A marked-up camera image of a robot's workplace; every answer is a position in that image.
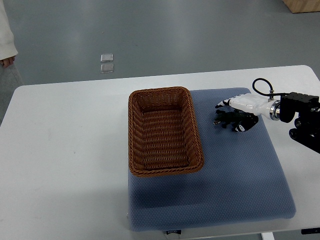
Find floor plate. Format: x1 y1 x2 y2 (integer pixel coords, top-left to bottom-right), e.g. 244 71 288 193
100 53 114 63
100 63 114 73

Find lower floor plate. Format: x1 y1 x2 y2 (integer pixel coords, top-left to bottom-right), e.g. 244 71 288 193
100 63 114 73

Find person in white sweater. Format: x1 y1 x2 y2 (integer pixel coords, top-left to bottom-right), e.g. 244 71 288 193
0 1 24 121

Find upper floor plate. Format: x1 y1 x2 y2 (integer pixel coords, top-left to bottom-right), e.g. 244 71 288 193
100 53 114 63

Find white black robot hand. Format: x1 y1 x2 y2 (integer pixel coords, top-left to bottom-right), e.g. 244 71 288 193
215 93 280 132

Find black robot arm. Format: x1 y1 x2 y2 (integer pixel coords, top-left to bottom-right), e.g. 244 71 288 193
276 92 320 153

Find wooden box corner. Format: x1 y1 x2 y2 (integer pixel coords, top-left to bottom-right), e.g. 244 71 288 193
282 0 320 14

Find brown wicker basket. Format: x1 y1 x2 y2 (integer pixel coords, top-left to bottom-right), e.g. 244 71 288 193
128 86 205 177

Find blue foam mat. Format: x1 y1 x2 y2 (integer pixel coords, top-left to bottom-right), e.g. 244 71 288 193
128 88 296 231

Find dark toy crocodile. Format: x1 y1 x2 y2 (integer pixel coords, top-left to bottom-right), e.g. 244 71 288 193
213 109 248 130

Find black table controller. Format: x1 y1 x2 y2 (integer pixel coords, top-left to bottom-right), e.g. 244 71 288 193
301 227 320 235

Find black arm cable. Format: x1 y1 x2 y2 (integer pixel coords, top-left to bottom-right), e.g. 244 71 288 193
251 77 291 99

